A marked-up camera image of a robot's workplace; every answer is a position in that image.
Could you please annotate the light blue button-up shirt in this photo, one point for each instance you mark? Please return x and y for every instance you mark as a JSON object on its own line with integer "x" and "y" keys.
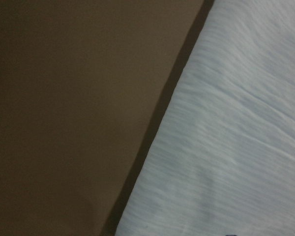
{"x": 223, "y": 159}

